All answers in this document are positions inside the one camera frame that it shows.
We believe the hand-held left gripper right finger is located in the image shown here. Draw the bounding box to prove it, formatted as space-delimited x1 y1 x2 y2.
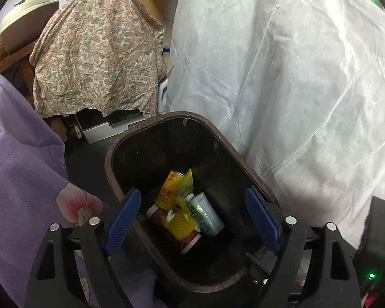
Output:
245 186 363 308

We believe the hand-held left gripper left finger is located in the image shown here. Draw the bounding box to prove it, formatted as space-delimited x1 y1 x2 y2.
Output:
26 188 142 308

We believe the brown cup white inside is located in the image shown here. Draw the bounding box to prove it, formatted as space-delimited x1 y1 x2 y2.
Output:
146 204 203 255

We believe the yellow drink can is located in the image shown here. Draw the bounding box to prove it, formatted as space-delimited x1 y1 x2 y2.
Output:
154 170 188 211

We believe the pale green tube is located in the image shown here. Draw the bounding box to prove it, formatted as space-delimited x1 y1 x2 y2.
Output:
185 192 226 236

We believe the yellow wrapper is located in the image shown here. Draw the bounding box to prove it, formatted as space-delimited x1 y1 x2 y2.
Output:
164 208 198 240

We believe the yellow snack packet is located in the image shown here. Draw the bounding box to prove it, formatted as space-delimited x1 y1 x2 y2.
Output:
175 168 195 210

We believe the dark brown trash bin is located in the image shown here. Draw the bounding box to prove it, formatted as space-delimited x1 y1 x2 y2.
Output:
104 112 281 296

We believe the white box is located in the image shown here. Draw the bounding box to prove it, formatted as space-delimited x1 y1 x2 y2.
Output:
73 109 148 144

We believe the purple floral tablecloth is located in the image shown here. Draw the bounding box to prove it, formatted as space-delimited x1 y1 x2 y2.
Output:
0 74 158 308

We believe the white detergent jug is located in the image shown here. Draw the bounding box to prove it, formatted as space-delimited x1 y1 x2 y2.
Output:
157 46 173 114

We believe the white cloth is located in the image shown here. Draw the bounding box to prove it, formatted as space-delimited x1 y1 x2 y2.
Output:
165 0 385 251

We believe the paisley cloth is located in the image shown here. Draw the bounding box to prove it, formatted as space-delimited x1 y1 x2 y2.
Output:
30 0 167 119

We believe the wooden sink counter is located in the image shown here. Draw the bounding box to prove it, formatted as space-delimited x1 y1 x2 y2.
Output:
0 35 36 78

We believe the white rice cooker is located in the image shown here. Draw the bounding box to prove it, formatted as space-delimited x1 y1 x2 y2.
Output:
0 0 60 53

